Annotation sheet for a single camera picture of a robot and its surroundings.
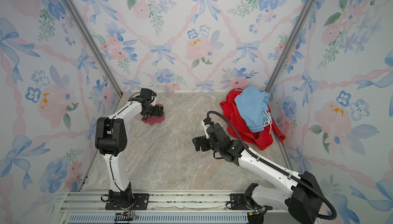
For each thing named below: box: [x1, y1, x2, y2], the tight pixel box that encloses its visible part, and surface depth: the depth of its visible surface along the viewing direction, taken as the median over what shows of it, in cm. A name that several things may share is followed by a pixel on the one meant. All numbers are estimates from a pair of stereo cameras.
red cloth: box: [220, 88, 286, 151], surface depth 99 cm
